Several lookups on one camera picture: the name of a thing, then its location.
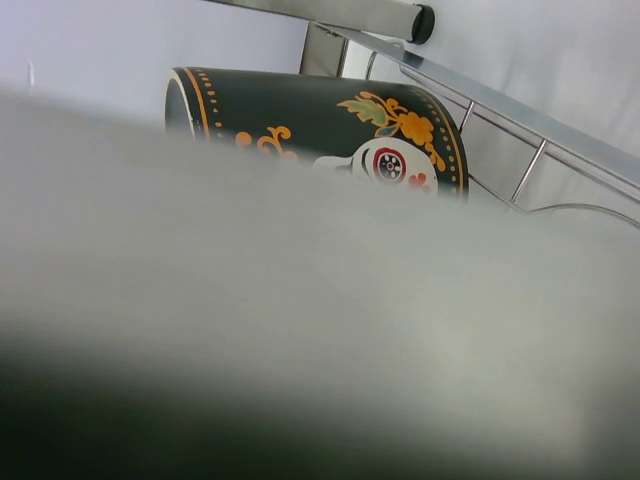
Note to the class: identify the stainless steel dish rack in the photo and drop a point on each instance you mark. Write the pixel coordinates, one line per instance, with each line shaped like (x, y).
(385, 27)

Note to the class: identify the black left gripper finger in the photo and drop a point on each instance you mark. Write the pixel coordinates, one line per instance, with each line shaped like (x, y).
(67, 413)

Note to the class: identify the dark brown mug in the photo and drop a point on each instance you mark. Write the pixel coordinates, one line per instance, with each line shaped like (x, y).
(392, 134)

